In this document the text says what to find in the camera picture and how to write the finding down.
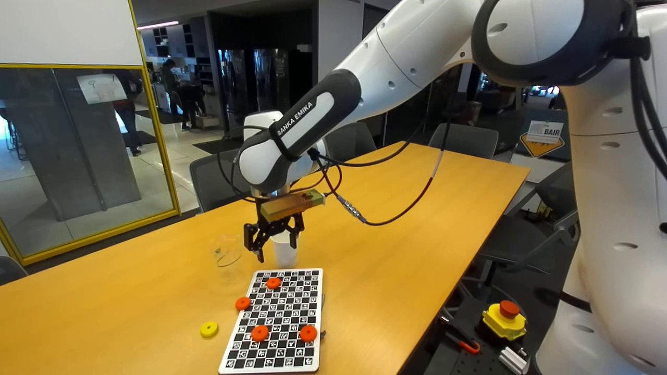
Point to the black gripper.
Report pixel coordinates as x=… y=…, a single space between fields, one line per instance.
x=278 y=225

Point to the white paper cup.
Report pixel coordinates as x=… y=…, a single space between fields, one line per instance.
x=283 y=257

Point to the black white marker board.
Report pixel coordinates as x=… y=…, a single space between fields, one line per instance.
x=281 y=314

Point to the yellow diamond caution sign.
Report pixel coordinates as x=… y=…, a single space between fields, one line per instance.
x=543 y=137

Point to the person in dark clothes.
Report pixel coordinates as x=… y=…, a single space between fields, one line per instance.
x=127 y=106

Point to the grey office chair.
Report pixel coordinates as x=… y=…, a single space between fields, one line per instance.
x=548 y=208
x=346 y=142
x=209 y=181
x=462 y=140

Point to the clear plastic cup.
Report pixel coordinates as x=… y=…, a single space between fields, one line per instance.
x=225 y=257

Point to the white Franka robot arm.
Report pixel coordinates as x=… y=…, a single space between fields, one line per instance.
x=416 y=48

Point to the white panel above glass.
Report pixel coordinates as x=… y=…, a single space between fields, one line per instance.
x=68 y=31

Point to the yellow framed glass partition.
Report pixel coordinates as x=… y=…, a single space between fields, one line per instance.
x=83 y=166

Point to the black clamp with orange grip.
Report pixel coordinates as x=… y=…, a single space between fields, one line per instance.
x=467 y=344

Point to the yellow red emergency stop button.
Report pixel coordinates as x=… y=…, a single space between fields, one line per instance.
x=505 y=318

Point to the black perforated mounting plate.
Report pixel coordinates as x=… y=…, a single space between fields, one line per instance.
x=429 y=365

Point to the yellow round block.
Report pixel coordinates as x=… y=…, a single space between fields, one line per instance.
x=209 y=329

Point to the person in black clothes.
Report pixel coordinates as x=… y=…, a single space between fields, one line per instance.
x=169 y=89

